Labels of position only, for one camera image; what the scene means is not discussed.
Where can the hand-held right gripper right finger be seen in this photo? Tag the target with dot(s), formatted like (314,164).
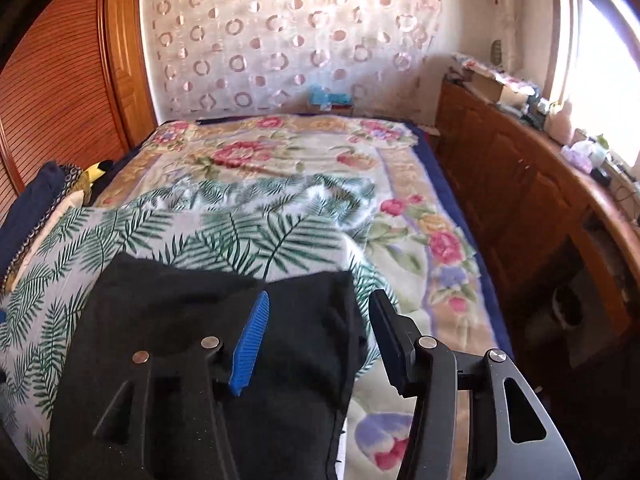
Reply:
(395,350)

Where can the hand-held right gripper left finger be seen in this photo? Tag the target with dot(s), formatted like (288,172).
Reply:
(250,345)

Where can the black printed t-shirt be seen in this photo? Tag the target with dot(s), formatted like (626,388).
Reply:
(175,300)

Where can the leaf print quilt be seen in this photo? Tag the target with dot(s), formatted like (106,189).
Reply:
(150,230)

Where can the floral blanket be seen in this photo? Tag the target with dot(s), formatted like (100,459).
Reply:
(300,155)

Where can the wooden cabinet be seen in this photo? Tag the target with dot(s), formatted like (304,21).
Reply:
(500,170)

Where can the yellow plush toy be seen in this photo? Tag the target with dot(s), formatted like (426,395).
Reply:
(97,171)

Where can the light blue packet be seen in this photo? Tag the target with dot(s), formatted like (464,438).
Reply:
(325,96)

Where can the navy blue garment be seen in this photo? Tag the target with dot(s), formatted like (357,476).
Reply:
(35,195)

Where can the cardboard box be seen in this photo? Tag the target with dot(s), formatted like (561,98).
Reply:
(492,87)

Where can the circle pattern sheer curtain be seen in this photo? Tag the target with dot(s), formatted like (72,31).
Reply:
(300,35)

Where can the small round desk fan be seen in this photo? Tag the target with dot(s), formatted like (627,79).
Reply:
(496,51)

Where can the wooden louvered wardrobe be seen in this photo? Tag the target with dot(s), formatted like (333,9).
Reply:
(60,85)

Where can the window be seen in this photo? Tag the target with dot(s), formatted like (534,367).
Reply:
(600,70)

